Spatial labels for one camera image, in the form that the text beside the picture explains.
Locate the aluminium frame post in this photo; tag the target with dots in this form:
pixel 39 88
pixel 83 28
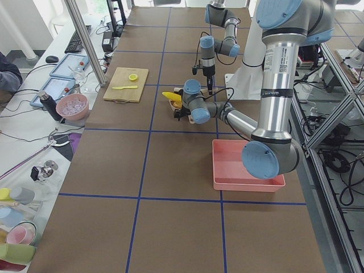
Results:
pixel 80 28

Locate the person's dark sleeve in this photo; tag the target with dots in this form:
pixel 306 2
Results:
pixel 11 78

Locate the yellow toy knife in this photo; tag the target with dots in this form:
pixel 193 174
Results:
pixel 125 87

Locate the yellow lemon slices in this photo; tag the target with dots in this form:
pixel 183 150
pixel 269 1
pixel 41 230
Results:
pixel 133 77

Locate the pink plastic bin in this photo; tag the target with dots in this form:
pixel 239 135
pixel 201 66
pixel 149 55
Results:
pixel 229 173

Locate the beige plastic dustpan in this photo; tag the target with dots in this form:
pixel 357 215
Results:
pixel 195 107

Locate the blue tablet far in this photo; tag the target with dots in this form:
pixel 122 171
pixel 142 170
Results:
pixel 68 64

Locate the black power adapter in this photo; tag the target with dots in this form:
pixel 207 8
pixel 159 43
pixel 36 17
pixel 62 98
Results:
pixel 108 41

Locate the black computer mouse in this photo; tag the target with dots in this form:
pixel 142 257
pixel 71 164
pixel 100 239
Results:
pixel 51 59

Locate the grey cup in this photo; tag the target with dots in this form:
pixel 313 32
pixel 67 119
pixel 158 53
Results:
pixel 22 195

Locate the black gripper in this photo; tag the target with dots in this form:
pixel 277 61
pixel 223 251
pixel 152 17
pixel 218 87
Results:
pixel 179 113
pixel 209 73

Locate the green cup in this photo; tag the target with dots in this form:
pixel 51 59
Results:
pixel 17 253

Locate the pink cup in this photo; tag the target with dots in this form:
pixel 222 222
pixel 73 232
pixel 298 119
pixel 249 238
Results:
pixel 24 233

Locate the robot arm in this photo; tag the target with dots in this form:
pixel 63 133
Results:
pixel 278 30
pixel 209 47

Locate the bamboo cutting board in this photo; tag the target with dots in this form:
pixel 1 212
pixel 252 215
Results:
pixel 120 78

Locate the blue tablet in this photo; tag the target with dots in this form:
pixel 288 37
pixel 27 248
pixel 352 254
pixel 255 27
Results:
pixel 55 87
pixel 68 64

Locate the yellow toy corn cob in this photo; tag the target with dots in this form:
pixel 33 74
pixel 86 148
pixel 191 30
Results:
pixel 172 96

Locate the black water bottle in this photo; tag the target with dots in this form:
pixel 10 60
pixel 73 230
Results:
pixel 50 105

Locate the pink bowl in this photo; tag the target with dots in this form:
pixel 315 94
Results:
pixel 73 107

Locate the blue tablet near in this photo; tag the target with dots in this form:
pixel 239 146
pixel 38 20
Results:
pixel 55 87

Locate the black keyboard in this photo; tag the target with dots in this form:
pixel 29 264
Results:
pixel 74 44

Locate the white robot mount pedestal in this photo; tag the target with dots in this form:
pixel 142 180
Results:
pixel 247 80

